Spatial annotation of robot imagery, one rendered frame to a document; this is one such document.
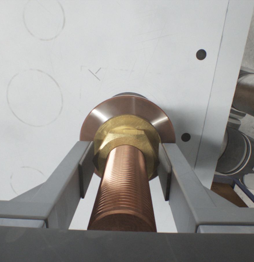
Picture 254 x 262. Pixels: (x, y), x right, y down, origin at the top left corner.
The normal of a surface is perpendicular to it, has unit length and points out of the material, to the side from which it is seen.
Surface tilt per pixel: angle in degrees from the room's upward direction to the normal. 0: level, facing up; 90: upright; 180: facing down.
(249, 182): 11
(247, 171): 19
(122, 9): 0
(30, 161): 0
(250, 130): 0
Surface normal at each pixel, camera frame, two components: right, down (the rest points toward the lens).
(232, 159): 0.15, 0.41
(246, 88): -0.90, -0.42
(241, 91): -0.97, -0.22
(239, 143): 0.41, -0.31
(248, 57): -0.02, 0.29
